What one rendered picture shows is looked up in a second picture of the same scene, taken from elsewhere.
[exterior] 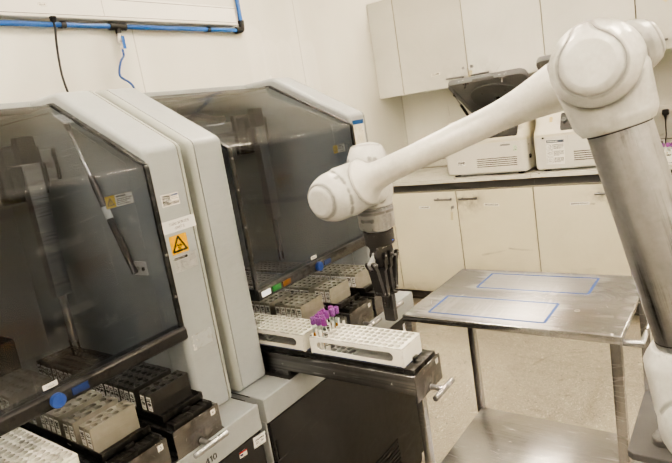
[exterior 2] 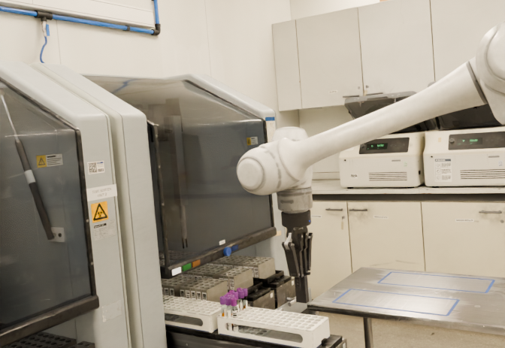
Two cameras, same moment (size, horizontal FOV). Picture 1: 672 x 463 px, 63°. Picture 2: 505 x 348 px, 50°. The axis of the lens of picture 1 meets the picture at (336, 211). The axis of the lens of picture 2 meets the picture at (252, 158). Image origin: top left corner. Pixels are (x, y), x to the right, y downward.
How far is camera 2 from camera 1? 0.14 m
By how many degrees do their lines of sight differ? 8
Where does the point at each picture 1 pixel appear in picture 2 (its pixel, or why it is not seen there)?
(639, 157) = not seen: outside the picture
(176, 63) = (94, 55)
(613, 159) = not seen: outside the picture
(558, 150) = (446, 168)
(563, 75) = (492, 62)
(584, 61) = not seen: outside the picture
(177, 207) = (101, 176)
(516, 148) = (406, 164)
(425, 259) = (313, 267)
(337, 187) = (267, 160)
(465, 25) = (363, 49)
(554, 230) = (439, 245)
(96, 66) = (19, 49)
